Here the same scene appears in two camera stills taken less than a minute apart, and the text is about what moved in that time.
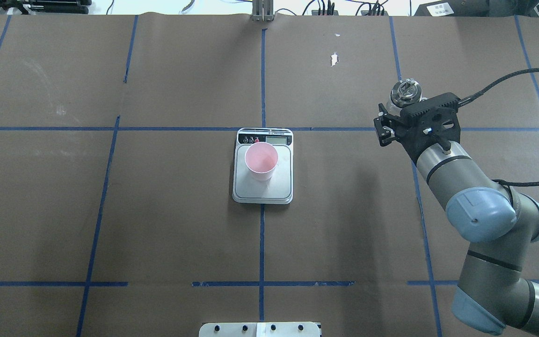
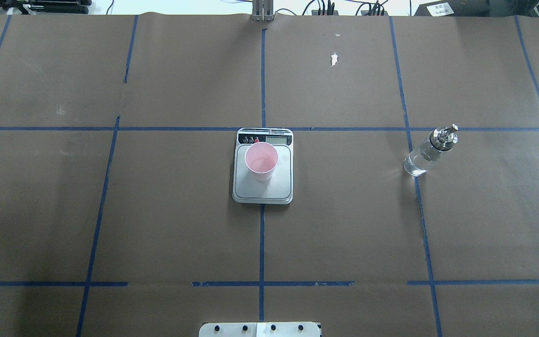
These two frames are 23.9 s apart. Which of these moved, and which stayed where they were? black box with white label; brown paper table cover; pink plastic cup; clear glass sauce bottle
Moved: clear glass sauce bottle
Stayed: black box with white label; brown paper table cover; pink plastic cup
